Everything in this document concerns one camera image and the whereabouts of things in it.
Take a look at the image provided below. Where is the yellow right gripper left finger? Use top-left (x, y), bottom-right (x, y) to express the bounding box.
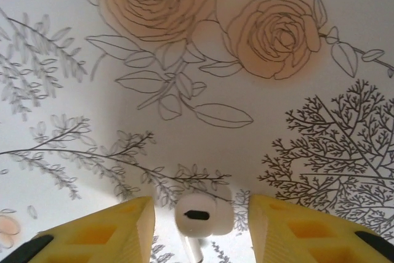
top-left (6, 195), bottom-right (156, 263)

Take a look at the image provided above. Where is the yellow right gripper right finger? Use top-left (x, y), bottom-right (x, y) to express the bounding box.
top-left (248, 194), bottom-right (394, 263)

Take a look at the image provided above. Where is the white wireless earbud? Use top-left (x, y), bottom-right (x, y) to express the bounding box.
top-left (174, 193), bottom-right (233, 263)

